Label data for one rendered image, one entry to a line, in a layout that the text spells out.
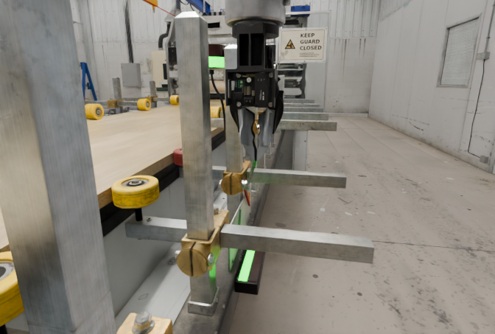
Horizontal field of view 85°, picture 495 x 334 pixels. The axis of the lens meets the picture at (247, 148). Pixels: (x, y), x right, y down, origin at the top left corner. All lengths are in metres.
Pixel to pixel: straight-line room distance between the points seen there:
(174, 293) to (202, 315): 0.18
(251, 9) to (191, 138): 0.19
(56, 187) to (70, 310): 0.08
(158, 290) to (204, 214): 0.33
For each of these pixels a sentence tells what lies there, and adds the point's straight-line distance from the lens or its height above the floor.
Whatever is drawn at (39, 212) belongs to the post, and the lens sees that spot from 0.19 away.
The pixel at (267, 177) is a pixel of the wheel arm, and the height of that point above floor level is 0.85.
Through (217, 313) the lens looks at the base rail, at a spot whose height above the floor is 0.70.
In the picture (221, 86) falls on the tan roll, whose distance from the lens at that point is 3.04.
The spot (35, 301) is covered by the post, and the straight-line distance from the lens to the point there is 0.23.
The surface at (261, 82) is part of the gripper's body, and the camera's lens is 0.39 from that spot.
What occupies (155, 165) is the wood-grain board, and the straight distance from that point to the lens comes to 0.68.
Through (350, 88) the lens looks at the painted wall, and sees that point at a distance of 9.47.
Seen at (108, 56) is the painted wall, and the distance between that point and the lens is 11.42.
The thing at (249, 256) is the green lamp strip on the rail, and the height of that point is 0.70.
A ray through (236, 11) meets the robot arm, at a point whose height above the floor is 1.18.
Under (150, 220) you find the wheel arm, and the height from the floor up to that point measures 0.83.
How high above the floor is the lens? 1.08
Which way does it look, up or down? 14 degrees down
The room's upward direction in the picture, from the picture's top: straight up
